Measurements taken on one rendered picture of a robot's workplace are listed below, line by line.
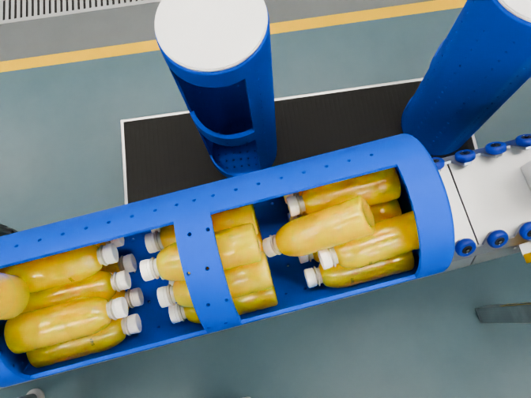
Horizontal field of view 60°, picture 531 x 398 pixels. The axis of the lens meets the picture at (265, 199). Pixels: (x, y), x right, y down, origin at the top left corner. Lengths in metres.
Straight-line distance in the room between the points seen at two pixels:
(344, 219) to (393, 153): 0.15
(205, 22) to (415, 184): 0.66
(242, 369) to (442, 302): 0.87
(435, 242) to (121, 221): 0.55
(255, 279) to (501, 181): 0.66
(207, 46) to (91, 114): 1.32
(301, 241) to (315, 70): 1.55
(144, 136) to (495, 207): 1.44
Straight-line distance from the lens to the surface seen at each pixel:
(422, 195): 0.83
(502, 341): 2.19
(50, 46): 2.68
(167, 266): 0.84
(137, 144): 2.10
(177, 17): 1.23
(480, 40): 1.43
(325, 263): 0.89
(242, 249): 0.82
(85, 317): 0.94
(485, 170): 1.23
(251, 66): 1.19
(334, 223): 0.83
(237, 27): 1.19
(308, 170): 0.85
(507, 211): 1.22
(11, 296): 0.82
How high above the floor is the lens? 2.01
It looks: 75 degrees down
